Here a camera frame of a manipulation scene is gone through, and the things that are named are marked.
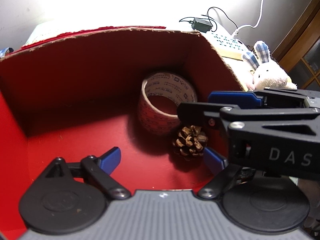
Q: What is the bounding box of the brown pine cone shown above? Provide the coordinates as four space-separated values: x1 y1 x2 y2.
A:
173 125 208 158

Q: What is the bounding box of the printed tape roll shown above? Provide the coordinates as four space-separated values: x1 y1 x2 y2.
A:
138 73 197 135

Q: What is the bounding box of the white plush bunny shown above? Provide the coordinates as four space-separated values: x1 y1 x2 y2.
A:
241 41 297 90

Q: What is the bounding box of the wooden cabinet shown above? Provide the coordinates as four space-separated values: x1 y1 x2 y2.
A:
272 0 320 91

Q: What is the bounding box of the white power strip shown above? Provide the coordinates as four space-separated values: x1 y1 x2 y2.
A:
204 30 248 60

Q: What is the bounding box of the red cardboard box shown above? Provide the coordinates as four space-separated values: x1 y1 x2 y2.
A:
1 28 243 239

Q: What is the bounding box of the black power adapter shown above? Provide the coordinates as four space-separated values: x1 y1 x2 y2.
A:
191 17 212 33

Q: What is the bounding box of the white cable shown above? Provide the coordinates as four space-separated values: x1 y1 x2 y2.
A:
231 0 268 37

